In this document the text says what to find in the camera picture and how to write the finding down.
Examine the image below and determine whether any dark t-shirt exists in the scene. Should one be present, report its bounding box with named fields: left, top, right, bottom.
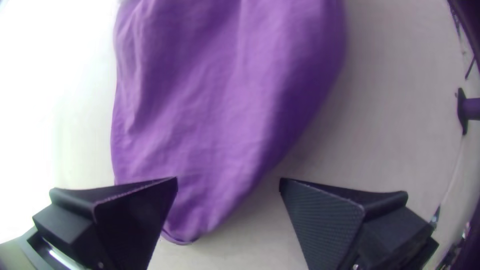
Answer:
left=110, top=0, right=348, bottom=246

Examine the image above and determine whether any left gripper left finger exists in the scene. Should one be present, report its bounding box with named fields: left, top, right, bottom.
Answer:
left=31, top=176, right=179, bottom=270

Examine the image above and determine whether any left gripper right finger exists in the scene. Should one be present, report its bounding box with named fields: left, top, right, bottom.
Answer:
left=278, top=177, right=440, bottom=270

